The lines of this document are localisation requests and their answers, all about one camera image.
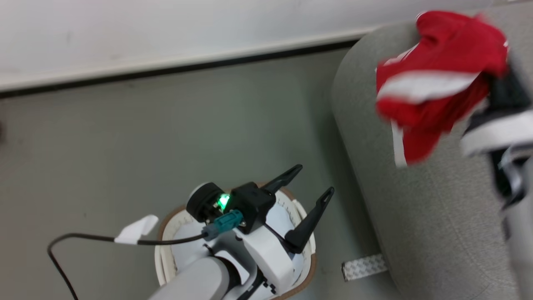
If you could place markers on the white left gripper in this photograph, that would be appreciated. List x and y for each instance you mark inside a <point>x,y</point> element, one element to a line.
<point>270,256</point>

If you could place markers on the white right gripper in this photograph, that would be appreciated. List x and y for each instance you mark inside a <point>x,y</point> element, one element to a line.
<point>497,131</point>

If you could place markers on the red and white shirt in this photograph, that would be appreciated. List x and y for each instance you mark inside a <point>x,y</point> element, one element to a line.
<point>433,79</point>

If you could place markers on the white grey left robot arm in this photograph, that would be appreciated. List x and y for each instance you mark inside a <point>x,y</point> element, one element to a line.
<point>204,279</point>

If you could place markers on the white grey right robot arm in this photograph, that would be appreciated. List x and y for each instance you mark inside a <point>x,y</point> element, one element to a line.
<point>518,200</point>

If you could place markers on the grey fabric sofa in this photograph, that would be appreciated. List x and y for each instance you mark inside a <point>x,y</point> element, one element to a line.
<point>437,216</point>

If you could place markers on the white plastic laundry basket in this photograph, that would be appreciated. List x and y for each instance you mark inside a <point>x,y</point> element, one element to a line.
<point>302,233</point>

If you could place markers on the black round wrist knob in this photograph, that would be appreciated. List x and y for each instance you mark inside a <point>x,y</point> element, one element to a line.
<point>202,200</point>

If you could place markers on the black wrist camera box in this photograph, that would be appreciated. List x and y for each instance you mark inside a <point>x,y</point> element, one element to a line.
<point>252,204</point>

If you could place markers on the white wall baseboard strip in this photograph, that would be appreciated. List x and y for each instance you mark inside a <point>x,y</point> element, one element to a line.
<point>166,62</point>

